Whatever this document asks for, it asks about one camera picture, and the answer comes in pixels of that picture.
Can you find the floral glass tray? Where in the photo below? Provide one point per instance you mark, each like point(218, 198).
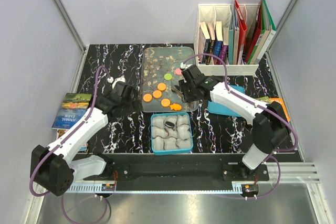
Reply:
point(157, 61)

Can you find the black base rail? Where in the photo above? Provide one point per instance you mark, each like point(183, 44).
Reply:
point(148, 173)

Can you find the purple paperback book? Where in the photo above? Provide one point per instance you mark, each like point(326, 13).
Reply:
point(225, 44)

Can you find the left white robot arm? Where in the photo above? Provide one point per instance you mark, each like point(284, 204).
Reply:
point(54, 167)

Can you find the teal cookie tin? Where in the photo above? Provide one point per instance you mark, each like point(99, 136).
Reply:
point(165, 141)

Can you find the orange treehouse book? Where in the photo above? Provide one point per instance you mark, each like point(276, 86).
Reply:
point(269, 100)

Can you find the orange round cookie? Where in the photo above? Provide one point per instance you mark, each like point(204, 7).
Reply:
point(161, 86)
point(147, 97)
point(165, 102)
point(157, 94)

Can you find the green folder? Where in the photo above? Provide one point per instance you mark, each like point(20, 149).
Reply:
point(261, 34)

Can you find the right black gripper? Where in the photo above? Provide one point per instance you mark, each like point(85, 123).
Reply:
point(185, 97)

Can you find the white book organizer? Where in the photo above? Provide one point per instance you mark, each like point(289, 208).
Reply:
point(210, 13)

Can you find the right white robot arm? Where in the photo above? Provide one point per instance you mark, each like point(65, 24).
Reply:
point(270, 126)

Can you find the pink round cookie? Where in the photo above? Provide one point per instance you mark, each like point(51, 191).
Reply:
point(178, 71)

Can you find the red folder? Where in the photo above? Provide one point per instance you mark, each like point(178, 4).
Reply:
point(242, 27)

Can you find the orange fish cookie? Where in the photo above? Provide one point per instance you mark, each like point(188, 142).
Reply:
point(175, 107)

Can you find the green round cookie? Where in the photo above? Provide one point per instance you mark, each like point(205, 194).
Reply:
point(168, 76)

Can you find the blue paperback book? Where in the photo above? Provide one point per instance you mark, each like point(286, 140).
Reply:
point(218, 38)

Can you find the teal tin lid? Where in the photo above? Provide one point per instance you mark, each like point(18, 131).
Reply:
point(224, 102)

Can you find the teal folder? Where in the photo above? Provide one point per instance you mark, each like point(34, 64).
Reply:
point(231, 36)

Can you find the book under Animal Farm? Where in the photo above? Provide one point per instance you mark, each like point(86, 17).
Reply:
point(61, 132)

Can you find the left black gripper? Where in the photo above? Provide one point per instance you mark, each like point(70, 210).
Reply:
point(136, 104)

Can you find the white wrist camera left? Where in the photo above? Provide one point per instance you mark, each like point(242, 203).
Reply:
point(113, 81)

